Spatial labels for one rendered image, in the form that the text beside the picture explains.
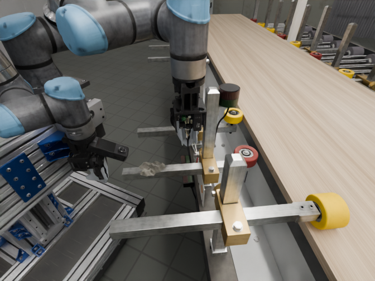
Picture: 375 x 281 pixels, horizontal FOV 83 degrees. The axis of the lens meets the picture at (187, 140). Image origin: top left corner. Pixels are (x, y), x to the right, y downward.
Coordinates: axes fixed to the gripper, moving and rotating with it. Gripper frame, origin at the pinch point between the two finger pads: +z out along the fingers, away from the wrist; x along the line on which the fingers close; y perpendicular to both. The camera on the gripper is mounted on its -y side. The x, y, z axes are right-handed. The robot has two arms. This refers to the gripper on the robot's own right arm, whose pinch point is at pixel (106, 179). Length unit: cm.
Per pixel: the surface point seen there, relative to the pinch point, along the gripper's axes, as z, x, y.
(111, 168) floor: 82, -86, 31
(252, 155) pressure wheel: -7.8, 1.3, -49.1
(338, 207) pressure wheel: -15, 27, -58
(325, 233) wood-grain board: -7, 29, -57
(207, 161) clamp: -4.4, -0.5, -34.4
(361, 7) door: 19, -493, -494
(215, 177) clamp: -2.5, 5.0, -36.4
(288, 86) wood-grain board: -7, -48, -86
